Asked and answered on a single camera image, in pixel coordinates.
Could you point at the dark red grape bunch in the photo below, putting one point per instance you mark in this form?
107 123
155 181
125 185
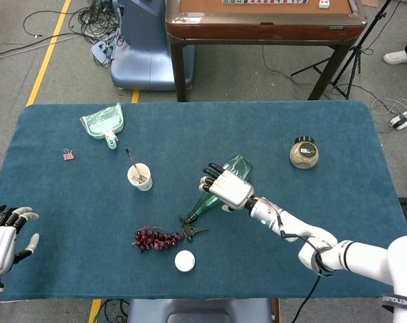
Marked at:
156 239

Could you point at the grey-blue robot torso base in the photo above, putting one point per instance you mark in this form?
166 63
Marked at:
196 311

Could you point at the single white mahjong tile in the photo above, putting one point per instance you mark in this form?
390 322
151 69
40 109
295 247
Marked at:
324 4

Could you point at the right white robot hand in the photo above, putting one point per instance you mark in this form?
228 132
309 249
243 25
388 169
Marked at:
233 188

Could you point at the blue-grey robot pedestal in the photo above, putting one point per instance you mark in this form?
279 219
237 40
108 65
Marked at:
146 60

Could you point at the pale green plastic dustpan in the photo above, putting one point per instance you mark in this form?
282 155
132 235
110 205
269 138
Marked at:
102 126

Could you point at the white sneaker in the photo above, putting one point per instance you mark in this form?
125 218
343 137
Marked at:
400 57

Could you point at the round glass jar of grains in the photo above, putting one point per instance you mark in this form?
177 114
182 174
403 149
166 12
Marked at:
304 156

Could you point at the white power strip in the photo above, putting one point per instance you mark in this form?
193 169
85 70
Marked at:
405 119

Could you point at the brown mahjong table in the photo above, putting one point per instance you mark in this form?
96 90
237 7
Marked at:
257 30

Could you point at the white floral paper cup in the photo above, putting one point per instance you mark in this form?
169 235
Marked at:
145 185

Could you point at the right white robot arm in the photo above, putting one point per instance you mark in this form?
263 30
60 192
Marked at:
358 255

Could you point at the green glass bottle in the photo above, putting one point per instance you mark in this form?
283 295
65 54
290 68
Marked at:
238 166

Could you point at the metal spoon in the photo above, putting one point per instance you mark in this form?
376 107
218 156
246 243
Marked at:
132 161

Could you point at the row of mahjong tiles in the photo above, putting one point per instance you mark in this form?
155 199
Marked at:
263 1

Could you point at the pink binder clip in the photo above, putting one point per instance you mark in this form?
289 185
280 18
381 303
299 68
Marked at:
68 156

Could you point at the black tripod stand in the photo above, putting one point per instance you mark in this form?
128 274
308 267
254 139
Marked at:
352 57

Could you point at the blue felt table cloth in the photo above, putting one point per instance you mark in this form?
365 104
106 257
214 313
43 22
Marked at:
72 202

